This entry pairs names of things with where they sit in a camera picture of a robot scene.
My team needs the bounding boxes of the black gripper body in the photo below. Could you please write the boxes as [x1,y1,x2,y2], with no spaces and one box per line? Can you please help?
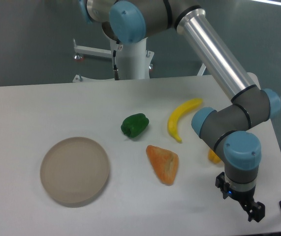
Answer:
[215,172,256,206]

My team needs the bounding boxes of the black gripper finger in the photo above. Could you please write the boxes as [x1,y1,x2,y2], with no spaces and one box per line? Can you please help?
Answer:
[239,198,265,222]

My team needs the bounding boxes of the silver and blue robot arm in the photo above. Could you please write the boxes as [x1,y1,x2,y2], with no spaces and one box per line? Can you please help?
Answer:
[79,0,281,222]

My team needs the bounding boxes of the green bell pepper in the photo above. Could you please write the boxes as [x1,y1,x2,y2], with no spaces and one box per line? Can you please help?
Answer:
[121,113,149,138]

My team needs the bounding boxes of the small yellow orange fruit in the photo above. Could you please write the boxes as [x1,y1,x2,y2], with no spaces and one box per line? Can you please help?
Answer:
[208,149,221,164]

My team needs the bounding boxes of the orange bread slice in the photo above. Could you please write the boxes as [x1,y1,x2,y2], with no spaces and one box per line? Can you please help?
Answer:
[146,145,179,186]

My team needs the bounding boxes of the yellow banana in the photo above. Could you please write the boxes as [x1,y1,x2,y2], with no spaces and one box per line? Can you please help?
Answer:
[167,98,203,143]

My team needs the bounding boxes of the beige round plate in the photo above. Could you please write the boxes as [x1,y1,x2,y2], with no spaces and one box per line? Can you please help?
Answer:
[40,137,110,208]

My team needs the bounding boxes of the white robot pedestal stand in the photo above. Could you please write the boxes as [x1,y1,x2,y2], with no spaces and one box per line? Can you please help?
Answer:
[71,36,206,83]

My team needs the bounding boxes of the black cable on pedestal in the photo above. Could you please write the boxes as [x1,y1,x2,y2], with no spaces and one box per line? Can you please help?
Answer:
[112,41,121,81]

